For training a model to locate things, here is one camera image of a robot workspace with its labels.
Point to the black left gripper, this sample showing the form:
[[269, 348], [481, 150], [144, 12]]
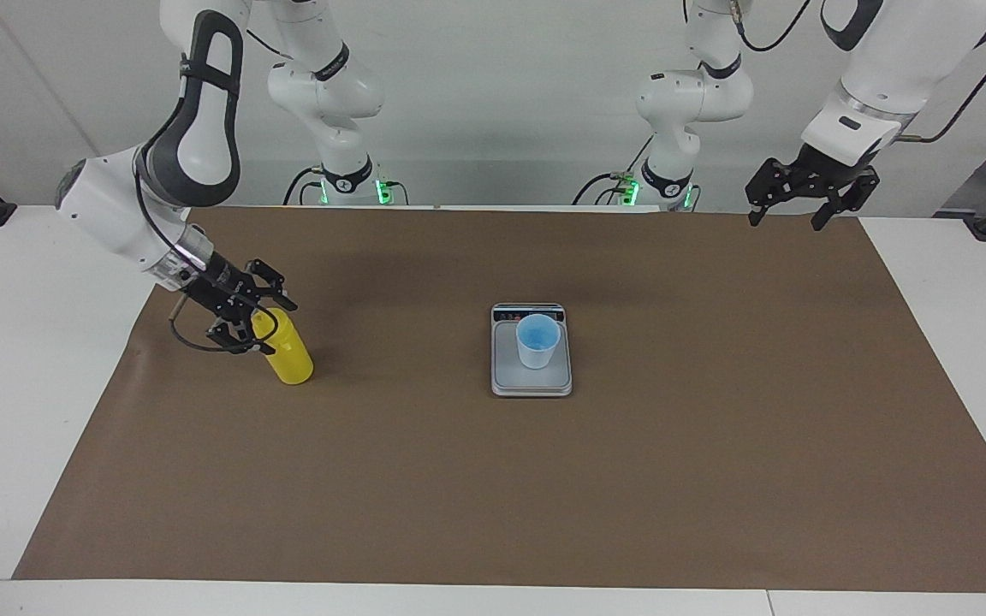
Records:
[[827, 175]]

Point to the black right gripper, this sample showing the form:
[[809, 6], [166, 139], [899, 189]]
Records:
[[223, 291]]

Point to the yellow squeeze seasoning bottle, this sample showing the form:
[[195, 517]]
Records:
[[292, 359]]

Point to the light blue plastic cup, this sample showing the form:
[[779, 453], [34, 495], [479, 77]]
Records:
[[536, 355]]

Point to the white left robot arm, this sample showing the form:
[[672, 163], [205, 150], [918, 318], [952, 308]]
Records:
[[904, 51]]

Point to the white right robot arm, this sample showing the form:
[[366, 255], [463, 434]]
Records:
[[202, 145]]

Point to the silver digital kitchen scale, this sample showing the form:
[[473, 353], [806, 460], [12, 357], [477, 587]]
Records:
[[510, 376]]

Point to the brown table mat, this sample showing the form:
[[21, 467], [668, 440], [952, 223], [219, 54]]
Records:
[[459, 496]]

